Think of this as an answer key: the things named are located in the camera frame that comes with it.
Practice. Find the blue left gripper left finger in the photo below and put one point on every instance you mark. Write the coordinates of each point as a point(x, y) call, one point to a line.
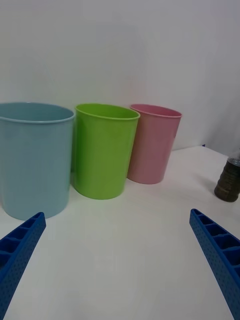
point(22, 245)

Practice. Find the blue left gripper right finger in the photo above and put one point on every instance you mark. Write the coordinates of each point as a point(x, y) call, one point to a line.
point(220, 252)

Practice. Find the pale blue plastic bin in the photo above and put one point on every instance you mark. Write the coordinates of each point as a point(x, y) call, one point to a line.
point(35, 162)

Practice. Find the green plastic bin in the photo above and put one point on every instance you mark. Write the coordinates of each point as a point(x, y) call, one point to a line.
point(102, 155)

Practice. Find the pink plastic bin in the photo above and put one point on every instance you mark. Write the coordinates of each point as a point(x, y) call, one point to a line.
point(152, 147)

